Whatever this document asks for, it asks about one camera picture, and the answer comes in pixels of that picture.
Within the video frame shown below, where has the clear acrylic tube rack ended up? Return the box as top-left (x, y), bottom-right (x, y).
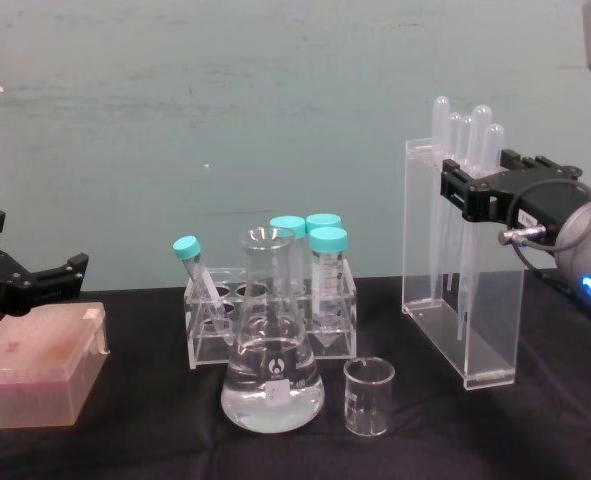
top-left (183, 259), bottom-right (359, 371)

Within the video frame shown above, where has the clear acrylic pipette stand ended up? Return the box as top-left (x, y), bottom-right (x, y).
top-left (401, 136), bottom-right (527, 392)

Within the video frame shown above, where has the translucent pink pipette tip box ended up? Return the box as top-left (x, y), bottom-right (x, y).
top-left (0, 301), bottom-right (112, 431)

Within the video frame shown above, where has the black tablecloth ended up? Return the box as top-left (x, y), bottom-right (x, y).
top-left (0, 271), bottom-right (591, 480)

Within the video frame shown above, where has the thin dark gripper cable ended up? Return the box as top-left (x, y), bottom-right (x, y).
top-left (496, 178), bottom-right (591, 274)

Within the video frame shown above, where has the tilted teal-capped conical tube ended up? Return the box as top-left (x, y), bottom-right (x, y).
top-left (171, 234), bottom-right (237, 347)

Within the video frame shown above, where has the clear plastic transfer pipette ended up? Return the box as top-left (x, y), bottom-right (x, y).
top-left (432, 95), bottom-right (452, 301)
top-left (471, 103), bottom-right (494, 174)
top-left (448, 111), bottom-right (465, 311)
top-left (483, 122), bottom-right (506, 174)
top-left (460, 115), bottom-right (476, 346)

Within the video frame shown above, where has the small glass beaker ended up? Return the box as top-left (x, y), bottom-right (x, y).
top-left (342, 356), bottom-right (396, 437)

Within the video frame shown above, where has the glass conical flask with water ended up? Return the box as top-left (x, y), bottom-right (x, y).
top-left (219, 225), bottom-right (326, 435)

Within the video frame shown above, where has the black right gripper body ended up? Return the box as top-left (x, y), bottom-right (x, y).
top-left (504, 169), bottom-right (591, 241)

